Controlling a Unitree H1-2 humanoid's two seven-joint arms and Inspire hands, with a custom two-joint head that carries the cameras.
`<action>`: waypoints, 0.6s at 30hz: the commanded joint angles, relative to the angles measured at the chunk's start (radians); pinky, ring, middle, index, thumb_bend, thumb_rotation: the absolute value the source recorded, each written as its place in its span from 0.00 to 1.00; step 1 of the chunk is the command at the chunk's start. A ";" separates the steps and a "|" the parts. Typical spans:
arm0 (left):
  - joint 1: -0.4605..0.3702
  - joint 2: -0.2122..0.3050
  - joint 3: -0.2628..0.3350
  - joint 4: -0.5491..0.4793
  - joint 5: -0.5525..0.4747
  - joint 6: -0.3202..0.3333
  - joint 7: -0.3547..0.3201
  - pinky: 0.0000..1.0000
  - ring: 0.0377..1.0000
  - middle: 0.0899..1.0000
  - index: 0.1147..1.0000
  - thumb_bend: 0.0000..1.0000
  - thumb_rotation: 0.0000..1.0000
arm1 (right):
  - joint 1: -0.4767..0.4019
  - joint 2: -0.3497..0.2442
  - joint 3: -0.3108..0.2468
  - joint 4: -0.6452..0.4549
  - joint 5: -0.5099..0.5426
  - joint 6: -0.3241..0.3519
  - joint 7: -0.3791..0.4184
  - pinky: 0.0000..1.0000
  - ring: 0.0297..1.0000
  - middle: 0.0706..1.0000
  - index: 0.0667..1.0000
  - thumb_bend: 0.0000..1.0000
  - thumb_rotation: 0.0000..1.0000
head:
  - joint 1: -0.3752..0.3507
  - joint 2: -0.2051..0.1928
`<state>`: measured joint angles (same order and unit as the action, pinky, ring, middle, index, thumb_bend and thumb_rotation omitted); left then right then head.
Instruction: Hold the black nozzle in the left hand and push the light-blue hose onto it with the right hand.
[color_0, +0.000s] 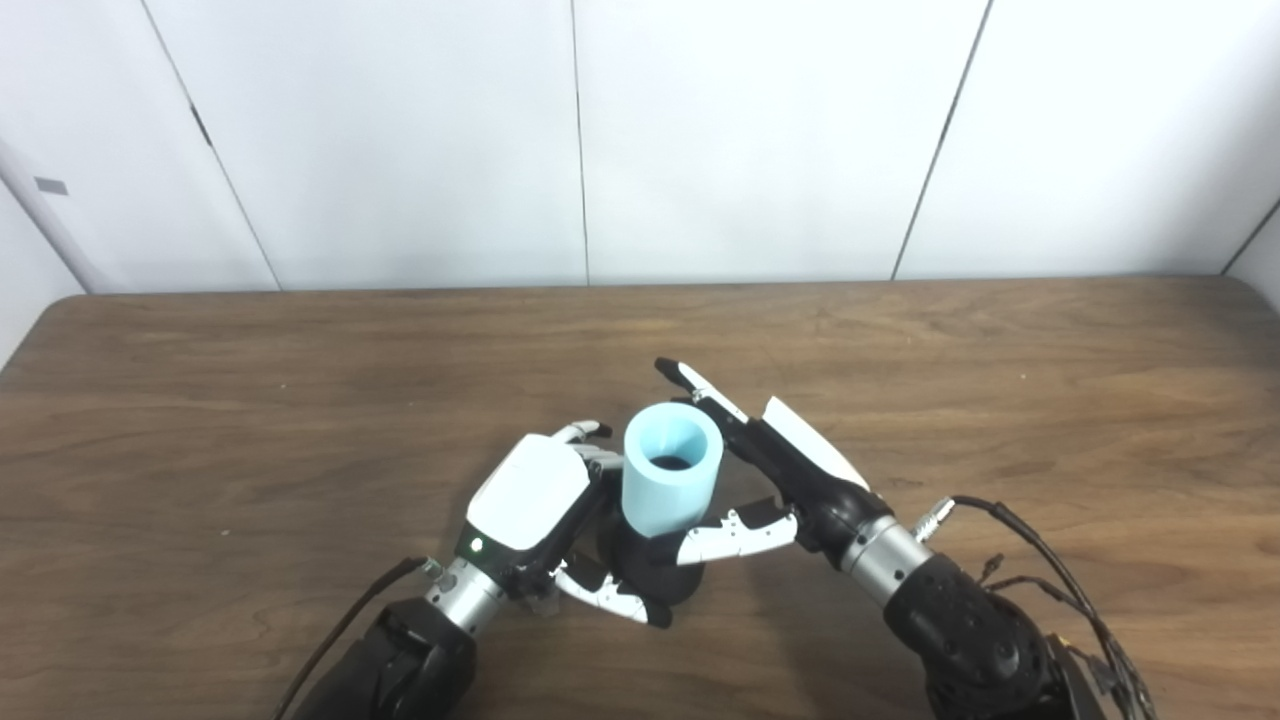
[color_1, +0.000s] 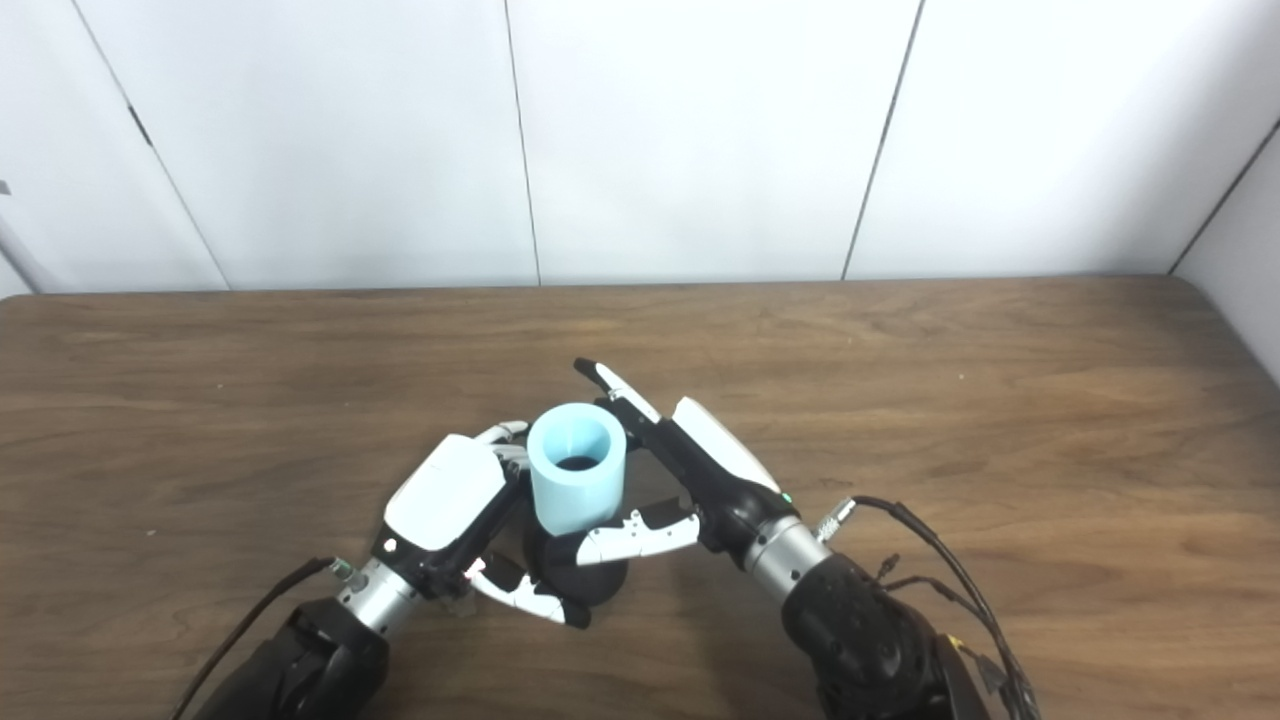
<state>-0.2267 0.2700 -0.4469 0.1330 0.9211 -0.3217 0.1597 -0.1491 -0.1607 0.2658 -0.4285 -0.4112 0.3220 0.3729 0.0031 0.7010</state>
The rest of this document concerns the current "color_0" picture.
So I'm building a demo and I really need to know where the light-blue hose piece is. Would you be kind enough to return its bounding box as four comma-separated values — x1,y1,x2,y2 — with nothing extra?
621,403,724,540

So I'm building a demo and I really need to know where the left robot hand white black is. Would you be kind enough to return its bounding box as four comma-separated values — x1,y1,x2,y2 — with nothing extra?
454,420,674,630

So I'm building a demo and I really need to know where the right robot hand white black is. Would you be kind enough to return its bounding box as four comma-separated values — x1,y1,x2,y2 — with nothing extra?
654,357,897,570

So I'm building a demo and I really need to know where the black nozzle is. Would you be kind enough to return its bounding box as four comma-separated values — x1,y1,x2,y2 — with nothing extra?
597,454,707,607

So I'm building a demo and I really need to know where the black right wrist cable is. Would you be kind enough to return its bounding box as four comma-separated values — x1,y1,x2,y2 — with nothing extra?
914,494,1157,720

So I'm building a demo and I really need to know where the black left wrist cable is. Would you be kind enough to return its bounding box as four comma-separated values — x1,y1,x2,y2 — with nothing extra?
271,556,445,720

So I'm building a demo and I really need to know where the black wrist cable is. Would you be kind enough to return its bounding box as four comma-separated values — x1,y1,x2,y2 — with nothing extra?
914,494,1157,720
271,556,445,720

